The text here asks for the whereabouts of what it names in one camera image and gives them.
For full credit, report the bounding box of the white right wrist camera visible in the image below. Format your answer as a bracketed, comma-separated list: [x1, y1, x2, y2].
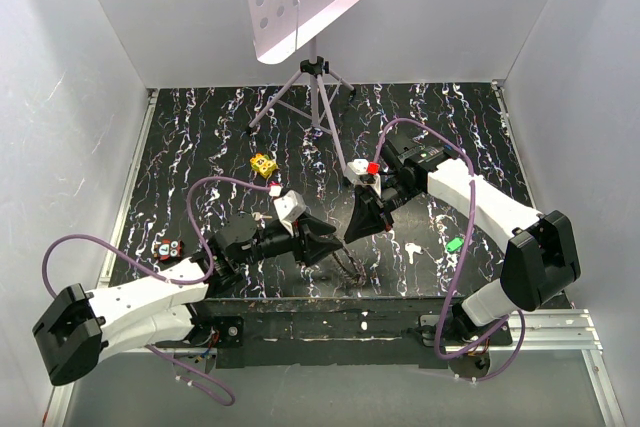
[345, 159, 381, 186]

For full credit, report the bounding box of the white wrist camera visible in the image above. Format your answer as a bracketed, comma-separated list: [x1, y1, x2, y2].
[274, 190, 306, 223]
[345, 159, 381, 186]

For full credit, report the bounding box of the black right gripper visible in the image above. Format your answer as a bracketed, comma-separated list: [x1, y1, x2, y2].
[342, 176, 421, 244]

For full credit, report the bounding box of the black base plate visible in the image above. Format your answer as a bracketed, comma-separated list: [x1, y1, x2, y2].
[189, 296, 514, 371]

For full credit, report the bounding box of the green tag key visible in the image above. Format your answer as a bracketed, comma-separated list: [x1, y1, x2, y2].
[445, 237, 473, 253]

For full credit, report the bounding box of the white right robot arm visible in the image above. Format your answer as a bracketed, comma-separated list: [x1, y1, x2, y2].
[344, 135, 581, 345]

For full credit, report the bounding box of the grey tag key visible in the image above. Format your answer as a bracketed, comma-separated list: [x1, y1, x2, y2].
[252, 212, 271, 222]

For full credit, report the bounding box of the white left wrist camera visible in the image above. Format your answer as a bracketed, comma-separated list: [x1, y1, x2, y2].
[274, 190, 306, 223]

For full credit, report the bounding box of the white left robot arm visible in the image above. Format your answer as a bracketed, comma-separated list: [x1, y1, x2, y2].
[32, 213, 342, 386]

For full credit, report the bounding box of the red owl number block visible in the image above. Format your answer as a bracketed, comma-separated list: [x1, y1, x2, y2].
[154, 239, 184, 262]

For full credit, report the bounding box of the yellow owl number block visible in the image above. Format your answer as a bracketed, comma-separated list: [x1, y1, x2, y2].
[250, 153, 279, 179]

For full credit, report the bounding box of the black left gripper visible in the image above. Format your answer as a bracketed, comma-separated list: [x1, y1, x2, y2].
[235, 212, 343, 267]

